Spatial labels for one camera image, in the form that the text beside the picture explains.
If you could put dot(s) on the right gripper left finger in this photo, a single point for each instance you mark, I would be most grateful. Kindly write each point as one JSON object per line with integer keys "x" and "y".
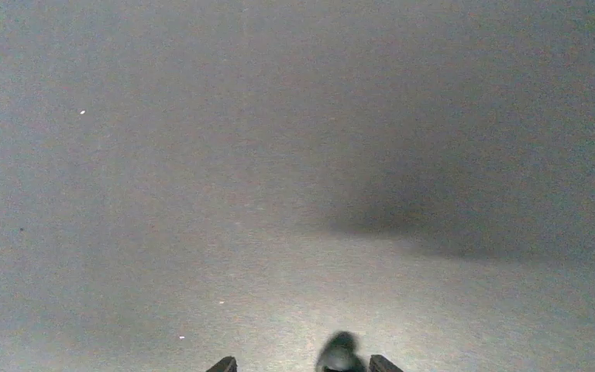
{"x": 225, "y": 364}

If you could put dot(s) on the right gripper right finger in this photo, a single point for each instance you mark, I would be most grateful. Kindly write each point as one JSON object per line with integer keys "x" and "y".
{"x": 379, "y": 363}

